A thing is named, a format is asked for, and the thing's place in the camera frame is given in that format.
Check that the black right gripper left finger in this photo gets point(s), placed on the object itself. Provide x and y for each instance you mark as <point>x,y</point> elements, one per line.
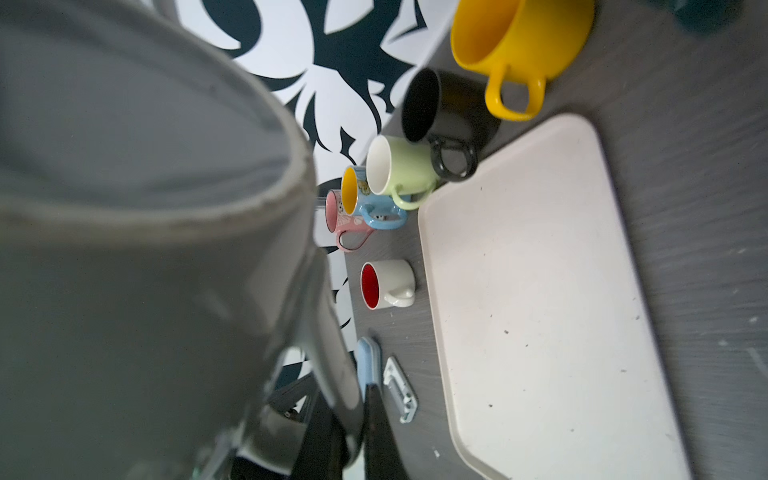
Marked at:
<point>322,453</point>

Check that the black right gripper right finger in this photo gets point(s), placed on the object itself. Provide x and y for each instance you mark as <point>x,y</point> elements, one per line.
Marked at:
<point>381,455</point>

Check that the white cream mug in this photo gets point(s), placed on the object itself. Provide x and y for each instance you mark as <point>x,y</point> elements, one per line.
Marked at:
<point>387,283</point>

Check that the grey mug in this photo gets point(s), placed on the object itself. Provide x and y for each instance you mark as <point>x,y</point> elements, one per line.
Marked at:
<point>164,305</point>

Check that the pink ghost pattern mug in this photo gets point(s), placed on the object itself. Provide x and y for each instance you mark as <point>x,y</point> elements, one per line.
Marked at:
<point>351,232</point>

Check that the blue butterfly mug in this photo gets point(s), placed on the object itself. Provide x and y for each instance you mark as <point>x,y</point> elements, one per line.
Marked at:
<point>377,211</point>

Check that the light green mug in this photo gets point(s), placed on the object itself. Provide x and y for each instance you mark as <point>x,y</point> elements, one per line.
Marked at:
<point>401,170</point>

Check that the black mug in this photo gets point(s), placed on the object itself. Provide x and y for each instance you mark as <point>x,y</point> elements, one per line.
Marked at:
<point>449,112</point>

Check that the yellow mug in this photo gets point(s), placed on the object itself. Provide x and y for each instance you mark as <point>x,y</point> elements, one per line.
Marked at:
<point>527,42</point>

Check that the dark green mug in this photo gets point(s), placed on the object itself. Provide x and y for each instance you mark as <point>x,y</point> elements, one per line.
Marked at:
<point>701,16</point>

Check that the left grey docking plate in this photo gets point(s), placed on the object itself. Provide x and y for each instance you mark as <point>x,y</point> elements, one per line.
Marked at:
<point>400,389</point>

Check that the blue grey oblong case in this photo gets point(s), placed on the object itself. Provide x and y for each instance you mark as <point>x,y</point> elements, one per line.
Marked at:
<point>369,364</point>

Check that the beige plastic tray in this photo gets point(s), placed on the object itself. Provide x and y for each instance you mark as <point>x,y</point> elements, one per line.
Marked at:
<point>547,353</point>

